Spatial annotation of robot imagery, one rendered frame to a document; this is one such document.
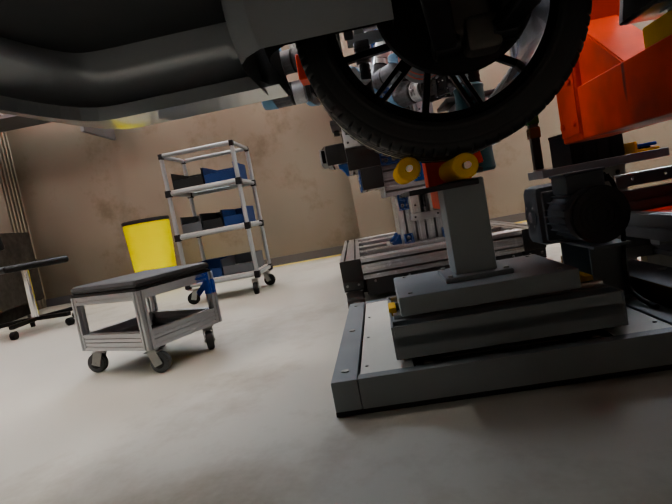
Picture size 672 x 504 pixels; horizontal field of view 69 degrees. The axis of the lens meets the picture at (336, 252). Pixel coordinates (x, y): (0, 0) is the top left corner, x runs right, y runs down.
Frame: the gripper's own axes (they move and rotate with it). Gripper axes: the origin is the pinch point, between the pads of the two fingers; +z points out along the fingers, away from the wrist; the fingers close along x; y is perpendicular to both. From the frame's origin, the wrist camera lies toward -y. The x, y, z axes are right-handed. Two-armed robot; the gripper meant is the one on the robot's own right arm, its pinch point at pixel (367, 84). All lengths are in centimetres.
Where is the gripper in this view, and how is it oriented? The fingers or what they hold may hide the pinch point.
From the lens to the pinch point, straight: 169.6
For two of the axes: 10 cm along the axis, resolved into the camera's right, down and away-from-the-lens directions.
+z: 9.8, -1.7, -1.0
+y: -1.8, -9.8, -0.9
